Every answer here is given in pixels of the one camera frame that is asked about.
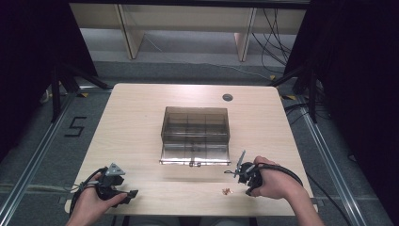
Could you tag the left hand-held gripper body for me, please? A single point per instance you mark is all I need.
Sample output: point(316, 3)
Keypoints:
point(108, 185)

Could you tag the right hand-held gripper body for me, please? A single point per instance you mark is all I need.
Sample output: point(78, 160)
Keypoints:
point(251, 175)

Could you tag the small copper earrings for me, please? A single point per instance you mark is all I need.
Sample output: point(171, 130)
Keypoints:
point(226, 190)

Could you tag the transparent brown compartment box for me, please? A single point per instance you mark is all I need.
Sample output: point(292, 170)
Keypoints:
point(194, 147)

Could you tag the person's left hand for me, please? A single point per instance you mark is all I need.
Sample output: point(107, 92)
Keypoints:
point(89, 204)

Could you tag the person's right hand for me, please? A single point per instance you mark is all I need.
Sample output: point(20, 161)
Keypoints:
point(277, 185)

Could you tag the black metal stand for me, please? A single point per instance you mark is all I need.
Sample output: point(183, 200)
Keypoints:
point(56, 94)
point(312, 94)

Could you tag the dark curtain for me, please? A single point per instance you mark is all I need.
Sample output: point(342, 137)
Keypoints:
point(360, 78)
point(31, 62)

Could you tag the beige background desk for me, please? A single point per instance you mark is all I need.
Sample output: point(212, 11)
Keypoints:
point(188, 17)

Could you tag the metal floor rail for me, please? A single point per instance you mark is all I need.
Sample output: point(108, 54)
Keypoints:
point(332, 163)
point(37, 157)

